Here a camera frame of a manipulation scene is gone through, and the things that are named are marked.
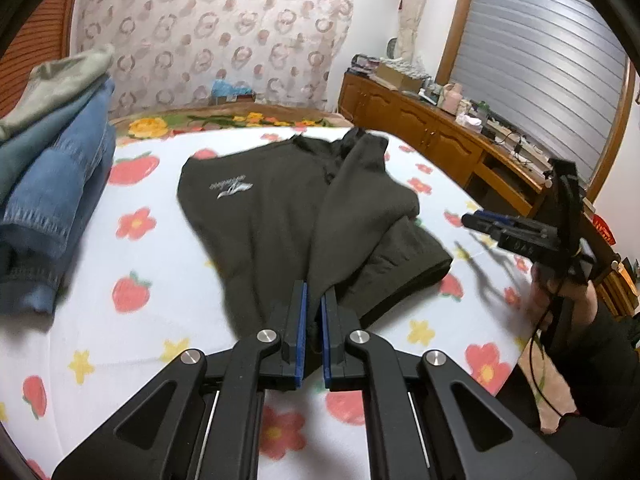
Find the pink bottle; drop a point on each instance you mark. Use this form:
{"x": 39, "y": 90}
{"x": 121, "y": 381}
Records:
{"x": 450, "y": 98}

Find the grey folded garment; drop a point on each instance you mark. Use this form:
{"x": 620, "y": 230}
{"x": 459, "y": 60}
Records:
{"x": 55, "y": 83}

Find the floral brown bedspread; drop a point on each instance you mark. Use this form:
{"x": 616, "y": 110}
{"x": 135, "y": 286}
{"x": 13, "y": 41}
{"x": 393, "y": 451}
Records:
{"x": 168, "y": 123}

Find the patterned lace curtain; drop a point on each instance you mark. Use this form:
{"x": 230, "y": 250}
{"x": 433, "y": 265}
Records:
{"x": 175, "y": 53}

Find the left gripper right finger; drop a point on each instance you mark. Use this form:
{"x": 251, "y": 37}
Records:
{"x": 426, "y": 417}

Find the right hand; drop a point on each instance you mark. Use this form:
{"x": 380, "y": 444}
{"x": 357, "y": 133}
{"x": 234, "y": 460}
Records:
{"x": 542, "y": 291}

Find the black pants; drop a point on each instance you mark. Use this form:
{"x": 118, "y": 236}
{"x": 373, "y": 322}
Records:
{"x": 324, "y": 213}

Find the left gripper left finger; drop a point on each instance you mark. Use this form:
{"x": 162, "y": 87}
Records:
{"x": 200, "y": 416}

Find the white strawberry flower blanket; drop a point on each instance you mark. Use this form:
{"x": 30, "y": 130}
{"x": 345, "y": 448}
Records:
{"x": 198, "y": 238}

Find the blue packet cardboard box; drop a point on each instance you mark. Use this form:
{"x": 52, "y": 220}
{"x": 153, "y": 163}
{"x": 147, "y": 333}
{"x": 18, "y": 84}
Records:
{"x": 224, "y": 92}

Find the grey window roller shutter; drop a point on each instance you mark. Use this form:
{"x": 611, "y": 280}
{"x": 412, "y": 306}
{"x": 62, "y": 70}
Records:
{"x": 551, "y": 68}

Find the cardboard box on cabinet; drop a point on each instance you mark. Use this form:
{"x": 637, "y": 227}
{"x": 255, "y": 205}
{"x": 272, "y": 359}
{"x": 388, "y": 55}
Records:
{"x": 398, "y": 80}

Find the teal folded garment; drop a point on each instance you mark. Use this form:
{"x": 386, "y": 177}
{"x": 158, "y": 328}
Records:
{"x": 20, "y": 151}

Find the wooden sideboard cabinet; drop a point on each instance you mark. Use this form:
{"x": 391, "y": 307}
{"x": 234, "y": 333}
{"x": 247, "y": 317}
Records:
{"x": 484, "y": 169}

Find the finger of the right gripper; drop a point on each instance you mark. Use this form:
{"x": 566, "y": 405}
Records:
{"x": 488, "y": 218}
{"x": 494, "y": 232}

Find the blue denim jeans folded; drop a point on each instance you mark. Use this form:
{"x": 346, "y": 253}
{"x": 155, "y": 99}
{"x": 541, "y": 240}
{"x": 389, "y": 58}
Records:
{"x": 46, "y": 212}

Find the wooden louvered wardrobe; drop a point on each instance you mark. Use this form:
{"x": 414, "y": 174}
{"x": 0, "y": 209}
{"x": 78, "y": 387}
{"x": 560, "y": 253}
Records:
{"x": 45, "y": 36}

